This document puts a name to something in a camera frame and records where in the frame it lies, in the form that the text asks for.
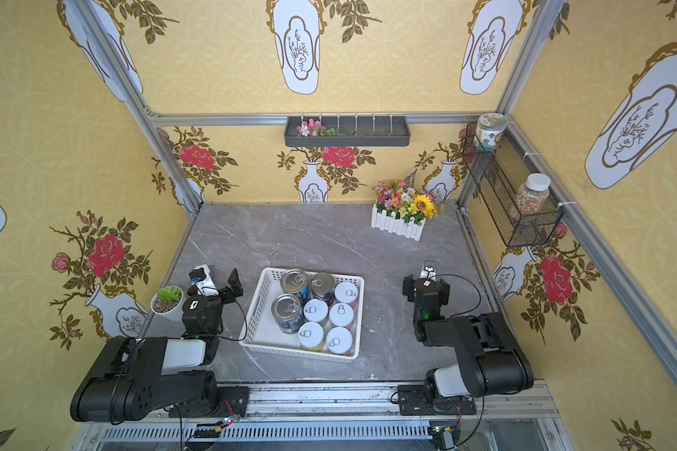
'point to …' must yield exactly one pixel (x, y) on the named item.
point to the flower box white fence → (399, 209)
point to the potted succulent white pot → (168, 303)
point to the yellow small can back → (310, 334)
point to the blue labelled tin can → (296, 281)
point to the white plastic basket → (259, 329)
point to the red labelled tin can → (322, 286)
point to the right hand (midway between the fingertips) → (433, 278)
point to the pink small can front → (346, 291)
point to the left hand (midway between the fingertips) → (210, 274)
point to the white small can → (315, 310)
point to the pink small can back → (341, 315)
